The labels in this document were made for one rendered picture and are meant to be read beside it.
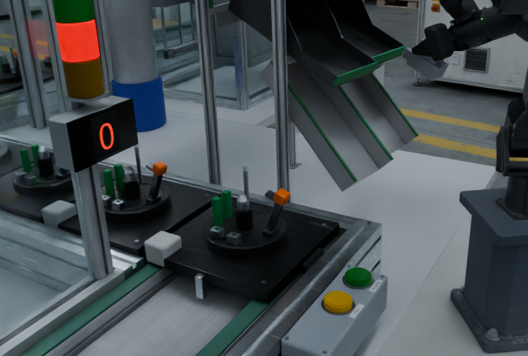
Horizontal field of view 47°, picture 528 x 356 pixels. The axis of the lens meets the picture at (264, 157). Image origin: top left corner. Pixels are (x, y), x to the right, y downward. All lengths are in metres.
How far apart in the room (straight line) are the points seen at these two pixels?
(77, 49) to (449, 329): 0.70
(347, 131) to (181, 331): 0.54
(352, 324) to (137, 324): 0.32
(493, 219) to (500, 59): 4.24
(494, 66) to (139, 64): 3.72
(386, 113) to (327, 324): 0.64
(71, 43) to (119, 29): 1.02
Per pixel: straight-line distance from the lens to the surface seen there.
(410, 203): 1.41
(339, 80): 1.09
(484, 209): 0.97
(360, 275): 0.94
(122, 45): 1.86
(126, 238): 1.09
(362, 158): 1.24
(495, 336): 1.01
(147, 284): 1.02
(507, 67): 5.14
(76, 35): 0.84
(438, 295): 1.12
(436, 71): 1.20
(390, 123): 1.39
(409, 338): 1.02
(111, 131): 0.88
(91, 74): 0.85
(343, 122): 1.26
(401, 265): 1.18
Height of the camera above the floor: 1.49
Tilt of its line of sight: 22 degrees down
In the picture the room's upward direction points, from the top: 2 degrees counter-clockwise
